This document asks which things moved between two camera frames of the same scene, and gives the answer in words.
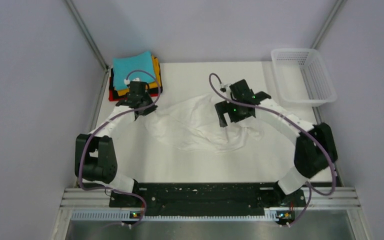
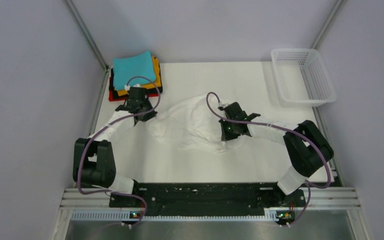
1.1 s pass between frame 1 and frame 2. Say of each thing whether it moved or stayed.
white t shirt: stayed
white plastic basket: stayed
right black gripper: moved
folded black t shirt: stayed
